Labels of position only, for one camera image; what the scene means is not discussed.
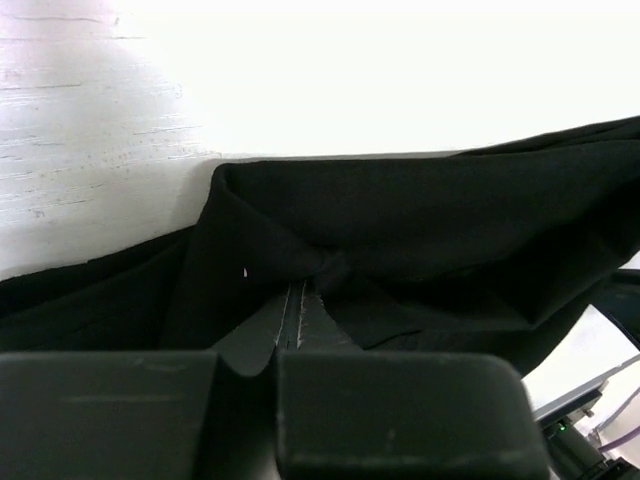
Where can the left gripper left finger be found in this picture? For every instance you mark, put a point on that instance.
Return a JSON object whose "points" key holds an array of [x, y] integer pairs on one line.
{"points": [[148, 415]]}

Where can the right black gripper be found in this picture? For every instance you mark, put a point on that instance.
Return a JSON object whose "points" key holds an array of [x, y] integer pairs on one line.
{"points": [[573, 457]]}

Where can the black skirt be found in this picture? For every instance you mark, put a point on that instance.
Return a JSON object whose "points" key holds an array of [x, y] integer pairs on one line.
{"points": [[497, 250]]}

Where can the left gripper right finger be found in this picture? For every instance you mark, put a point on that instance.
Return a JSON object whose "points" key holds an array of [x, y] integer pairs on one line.
{"points": [[344, 413]]}

